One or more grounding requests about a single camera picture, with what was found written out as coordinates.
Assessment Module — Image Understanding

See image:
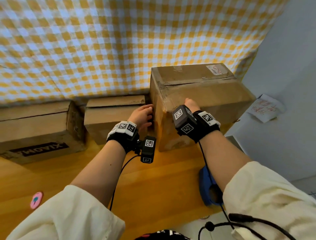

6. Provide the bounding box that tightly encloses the thick black cable plug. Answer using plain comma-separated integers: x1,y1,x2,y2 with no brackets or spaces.
228,213,297,240

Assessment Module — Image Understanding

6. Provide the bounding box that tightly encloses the black wristband with markers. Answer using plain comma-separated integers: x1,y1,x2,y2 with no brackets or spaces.
106,120,140,154
193,110,221,143

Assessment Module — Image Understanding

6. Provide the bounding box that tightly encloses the blue tape dispenser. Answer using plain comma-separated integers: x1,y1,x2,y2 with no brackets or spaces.
198,165,224,207

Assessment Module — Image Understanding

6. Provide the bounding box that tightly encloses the thin black cable with plug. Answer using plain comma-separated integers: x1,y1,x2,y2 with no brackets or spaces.
197,221,267,240

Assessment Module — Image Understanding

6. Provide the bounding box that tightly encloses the person's right hand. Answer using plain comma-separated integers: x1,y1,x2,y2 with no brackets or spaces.
184,98,202,114

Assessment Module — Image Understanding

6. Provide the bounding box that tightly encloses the cardboard box with white label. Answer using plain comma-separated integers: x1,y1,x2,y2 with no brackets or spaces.
149,63,257,152

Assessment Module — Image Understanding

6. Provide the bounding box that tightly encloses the black camera cable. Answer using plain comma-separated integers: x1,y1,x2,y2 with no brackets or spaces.
198,141,235,230
109,154,142,211

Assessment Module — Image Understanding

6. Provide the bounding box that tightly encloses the cream long-sleeved top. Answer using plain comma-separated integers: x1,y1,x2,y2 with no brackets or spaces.
6,161,316,240

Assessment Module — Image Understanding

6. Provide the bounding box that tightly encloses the cardboard box with black print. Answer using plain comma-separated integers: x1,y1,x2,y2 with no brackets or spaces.
0,100,87,165

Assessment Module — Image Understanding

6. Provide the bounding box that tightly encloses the pink box cutter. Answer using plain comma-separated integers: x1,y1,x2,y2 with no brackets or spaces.
30,192,44,210

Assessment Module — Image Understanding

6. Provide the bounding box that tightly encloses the small plain cardboard box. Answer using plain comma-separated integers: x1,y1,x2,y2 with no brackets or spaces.
84,95,152,146

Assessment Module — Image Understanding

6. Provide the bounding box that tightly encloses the person's left hand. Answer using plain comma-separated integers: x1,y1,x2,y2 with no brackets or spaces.
127,104,155,132

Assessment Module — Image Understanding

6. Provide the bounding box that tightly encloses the yellow white checked cloth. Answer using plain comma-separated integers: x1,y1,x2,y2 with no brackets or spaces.
0,0,289,107

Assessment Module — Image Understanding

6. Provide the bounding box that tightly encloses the person's left forearm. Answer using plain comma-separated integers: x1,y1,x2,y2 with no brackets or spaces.
70,139,126,208

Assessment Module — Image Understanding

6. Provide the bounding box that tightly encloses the person's right forearm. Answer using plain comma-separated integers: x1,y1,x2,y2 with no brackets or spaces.
199,130,252,192

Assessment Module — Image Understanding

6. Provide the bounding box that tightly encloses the white paper with red writing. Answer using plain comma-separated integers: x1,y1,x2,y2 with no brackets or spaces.
247,94,286,123

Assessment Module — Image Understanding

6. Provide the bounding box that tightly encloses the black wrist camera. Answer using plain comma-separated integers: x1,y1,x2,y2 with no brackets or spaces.
172,105,198,136
141,135,157,164

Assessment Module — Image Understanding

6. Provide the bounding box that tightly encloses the black printed garment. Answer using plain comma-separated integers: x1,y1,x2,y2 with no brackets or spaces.
134,229,191,240

